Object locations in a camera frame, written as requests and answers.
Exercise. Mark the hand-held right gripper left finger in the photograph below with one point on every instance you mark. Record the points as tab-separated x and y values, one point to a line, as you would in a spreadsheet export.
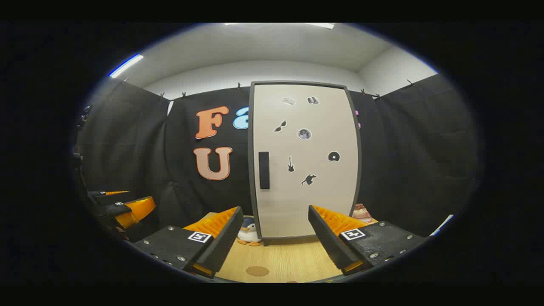
225	242

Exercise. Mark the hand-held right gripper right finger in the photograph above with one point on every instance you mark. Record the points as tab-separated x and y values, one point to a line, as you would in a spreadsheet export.
327	238

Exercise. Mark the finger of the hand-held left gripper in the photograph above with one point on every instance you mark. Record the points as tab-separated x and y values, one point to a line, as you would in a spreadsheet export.
119	210
100	196

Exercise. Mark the brown round coaster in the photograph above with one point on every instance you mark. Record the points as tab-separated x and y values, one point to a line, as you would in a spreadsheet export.
257	271

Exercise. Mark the dark grey cabinet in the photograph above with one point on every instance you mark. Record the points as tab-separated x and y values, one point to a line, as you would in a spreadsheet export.
250	178

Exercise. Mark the penguin plush toy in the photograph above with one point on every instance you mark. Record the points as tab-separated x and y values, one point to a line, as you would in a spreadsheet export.
248	233

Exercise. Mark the brown printed box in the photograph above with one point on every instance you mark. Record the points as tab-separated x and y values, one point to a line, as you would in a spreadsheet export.
361	211

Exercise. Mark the black backdrop cloth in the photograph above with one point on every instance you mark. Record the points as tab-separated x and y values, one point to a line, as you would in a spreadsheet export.
136	148

